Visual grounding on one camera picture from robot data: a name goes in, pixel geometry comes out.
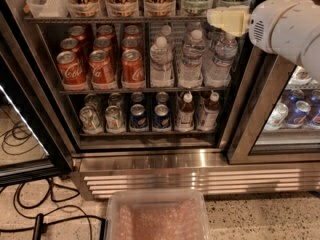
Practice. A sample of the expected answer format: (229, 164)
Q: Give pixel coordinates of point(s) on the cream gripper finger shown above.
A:
(233, 20)

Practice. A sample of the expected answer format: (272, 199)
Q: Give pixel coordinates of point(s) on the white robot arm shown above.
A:
(289, 28)

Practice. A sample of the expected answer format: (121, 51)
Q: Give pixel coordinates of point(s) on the back right Coca-Cola can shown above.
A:
(133, 31)

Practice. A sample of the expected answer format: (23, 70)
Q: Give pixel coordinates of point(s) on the coca-cola can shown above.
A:
(107, 31)
(71, 68)
(103, 43)
(78, 32)
(101, 67)
(130, 43)
(71, 44)
(132, 66)
(133, 31)

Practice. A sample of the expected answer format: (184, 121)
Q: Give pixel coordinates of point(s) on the middle right Coca-Cola can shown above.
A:
(130, 43)

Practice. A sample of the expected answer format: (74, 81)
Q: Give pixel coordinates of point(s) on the white can behind right door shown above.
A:
(276, 118)

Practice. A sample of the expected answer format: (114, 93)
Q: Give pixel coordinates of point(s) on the back right blue can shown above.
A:
(162, 98)

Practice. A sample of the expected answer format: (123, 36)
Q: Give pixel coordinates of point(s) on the right glass fridge door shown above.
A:
(250, 143)

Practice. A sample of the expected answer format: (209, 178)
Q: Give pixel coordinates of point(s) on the blue can behind right door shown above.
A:
(297, 114)

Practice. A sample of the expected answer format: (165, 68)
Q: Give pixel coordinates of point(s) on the front right Coca-Cola can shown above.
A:
(132, 66)

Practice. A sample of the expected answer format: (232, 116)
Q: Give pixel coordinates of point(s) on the stainless steel fridge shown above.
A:
(104, 163)

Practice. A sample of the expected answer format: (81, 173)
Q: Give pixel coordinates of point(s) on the front right blue Pepsi can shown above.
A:
(161, 118)

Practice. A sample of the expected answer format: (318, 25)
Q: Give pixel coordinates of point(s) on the blue pepsi can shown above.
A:
(138, 118)
(161, 118)

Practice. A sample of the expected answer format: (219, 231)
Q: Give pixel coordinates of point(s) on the back left blue can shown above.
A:
(137, 98)

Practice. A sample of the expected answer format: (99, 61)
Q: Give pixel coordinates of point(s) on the back centre Coca-Cola can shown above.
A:
(107, 31)

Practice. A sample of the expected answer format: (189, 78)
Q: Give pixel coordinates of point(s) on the middle centre Coca-Cola can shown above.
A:
(103, 43)

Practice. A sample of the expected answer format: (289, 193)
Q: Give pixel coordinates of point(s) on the front left blue Pepsi can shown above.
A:
(138, 118)

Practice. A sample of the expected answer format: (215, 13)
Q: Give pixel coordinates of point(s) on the front middle Coca-Cola can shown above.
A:
(101, 67)

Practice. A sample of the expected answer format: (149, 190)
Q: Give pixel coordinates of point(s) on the white-green can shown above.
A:
(94, 101)
(91, 123)
(116, 99)
(114, 119)

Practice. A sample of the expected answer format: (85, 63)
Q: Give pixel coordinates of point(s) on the back left Coca-Cola can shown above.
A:
(78, 32)

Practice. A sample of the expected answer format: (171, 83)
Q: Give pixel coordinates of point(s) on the back left white-green can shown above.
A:
(94, 101)

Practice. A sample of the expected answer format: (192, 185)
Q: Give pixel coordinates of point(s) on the middle left Coca-Cola can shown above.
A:
(71, 44)

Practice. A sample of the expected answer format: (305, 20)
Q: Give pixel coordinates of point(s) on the front left Coca-Cola can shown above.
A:
(71, 68)

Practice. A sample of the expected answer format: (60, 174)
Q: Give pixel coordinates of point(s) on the front left white-green can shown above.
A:
(91, 123)

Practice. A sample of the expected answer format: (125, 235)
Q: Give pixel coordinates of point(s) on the open glass fridge door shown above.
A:
(30, 146)

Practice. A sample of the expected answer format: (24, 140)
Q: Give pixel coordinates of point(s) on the front right water bottle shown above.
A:
(217, 65)

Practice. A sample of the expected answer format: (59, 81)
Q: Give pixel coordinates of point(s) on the water bottle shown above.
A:
(161, 63)
(190, 65)
(217, 65)

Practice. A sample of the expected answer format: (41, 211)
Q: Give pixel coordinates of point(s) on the front middle water bottle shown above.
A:
(190, 65)

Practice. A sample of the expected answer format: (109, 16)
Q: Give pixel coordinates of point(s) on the front left water bottle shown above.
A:
(161, 63)

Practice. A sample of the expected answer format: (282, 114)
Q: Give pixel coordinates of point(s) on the right brown tea bottle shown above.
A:
(208, 112)

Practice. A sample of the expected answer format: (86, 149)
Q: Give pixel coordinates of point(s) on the brown tea bottle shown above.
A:
(208, 112)
(185, 112)

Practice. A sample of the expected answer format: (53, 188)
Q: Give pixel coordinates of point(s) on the left brown tea bottle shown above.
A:
(185, 112)

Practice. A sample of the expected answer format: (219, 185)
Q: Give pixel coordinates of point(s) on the empty clear plastic tray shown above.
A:
(48, 8)

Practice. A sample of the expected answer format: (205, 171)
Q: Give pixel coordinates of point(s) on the clear plastic bin bubble wrap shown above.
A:
(160, 214)

